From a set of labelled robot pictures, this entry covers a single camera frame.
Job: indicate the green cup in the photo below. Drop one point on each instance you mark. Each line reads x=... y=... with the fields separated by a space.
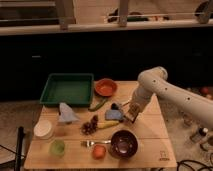
x=57 y=148

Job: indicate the wooden folding table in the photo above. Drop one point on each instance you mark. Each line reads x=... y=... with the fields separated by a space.
x=154 y=146

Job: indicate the black chair frame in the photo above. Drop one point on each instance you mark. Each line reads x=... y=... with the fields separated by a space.
x=18 y=152

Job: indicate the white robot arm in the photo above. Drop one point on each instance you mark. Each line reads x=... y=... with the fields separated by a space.
x=154 y=81

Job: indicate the white handled knife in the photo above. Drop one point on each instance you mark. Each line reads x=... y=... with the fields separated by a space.
x=125 y=102

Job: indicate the orange tomato toy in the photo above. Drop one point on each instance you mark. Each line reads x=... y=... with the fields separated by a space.
x=99 y=152

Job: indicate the orange bowl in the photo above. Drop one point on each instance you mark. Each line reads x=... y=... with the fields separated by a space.
x=105 y=87

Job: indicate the grey blue cloth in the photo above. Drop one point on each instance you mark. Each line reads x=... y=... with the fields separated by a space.
x=66 y=114

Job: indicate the pine cone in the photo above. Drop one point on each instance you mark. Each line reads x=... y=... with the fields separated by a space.
x=90 y=127

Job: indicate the dark purple bowl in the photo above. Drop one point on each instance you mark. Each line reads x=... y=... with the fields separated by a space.
x=123 y=144

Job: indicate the yellow banana toy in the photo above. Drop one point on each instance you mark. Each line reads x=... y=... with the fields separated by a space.
x=107 y=124

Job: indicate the wooden board eraser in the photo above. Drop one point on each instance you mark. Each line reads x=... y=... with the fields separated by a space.
x=132 y=113

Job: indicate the green plastic tray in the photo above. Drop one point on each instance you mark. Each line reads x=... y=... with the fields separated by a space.
x=74 y=89

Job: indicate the white cup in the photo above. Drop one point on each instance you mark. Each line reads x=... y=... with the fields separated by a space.
x=43 y=129

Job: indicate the silver fork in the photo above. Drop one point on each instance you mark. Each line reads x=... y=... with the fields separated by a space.
x=89 y=143

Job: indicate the blue grey sponge block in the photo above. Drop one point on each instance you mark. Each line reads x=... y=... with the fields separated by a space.
x=113 y=115

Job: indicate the small dark round object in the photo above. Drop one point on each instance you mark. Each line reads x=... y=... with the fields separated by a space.
x=114 y=106

